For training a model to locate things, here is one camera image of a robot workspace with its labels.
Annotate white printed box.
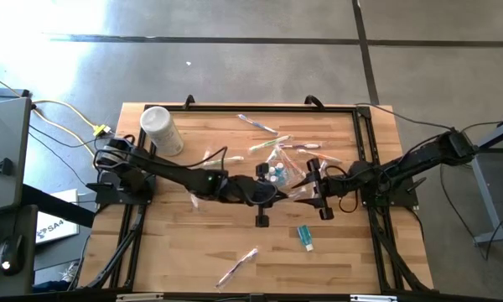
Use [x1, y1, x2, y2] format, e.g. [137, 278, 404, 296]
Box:
[35, 188, 80, 245]

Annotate grey desk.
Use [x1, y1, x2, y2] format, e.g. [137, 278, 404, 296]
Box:
[0, 87, 39, 299]

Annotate clear acrylic organizer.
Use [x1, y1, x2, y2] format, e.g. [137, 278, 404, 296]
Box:
[257, 146, 315, 198]

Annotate white wipes canister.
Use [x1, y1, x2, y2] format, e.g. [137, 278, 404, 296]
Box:
[139, 105, 185, 157]

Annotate white light bar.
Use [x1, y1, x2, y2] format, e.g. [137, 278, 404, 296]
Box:
[350, 294, 398, 302]
[116, 292, 164, 302]

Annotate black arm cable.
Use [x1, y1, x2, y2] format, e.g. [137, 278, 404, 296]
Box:
[354, 102, 454, 131]

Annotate grey metal stand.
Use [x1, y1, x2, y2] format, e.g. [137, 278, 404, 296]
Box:
[446, 115, 503, 247]

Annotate black desk leg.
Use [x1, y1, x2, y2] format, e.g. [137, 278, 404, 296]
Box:
[21, 183, 96, 230]

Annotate green toothbrush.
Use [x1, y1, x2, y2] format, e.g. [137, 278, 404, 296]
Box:
[248, 133, 293, 153]

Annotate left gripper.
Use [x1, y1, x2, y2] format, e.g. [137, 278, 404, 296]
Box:
[221, 162, 289, 228]

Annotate yellow cable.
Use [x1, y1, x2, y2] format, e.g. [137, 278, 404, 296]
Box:
[0, 69, 112, 139]

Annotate purple toothbrush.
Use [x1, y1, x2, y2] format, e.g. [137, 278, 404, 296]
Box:
[215, 247, 260, 289]
[278, 141, 322, 151]

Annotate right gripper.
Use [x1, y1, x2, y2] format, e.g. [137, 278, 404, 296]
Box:
[291, 157, 365, 222]

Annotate black computer mouse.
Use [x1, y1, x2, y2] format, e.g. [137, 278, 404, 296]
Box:
[0, 233, 26, 277]

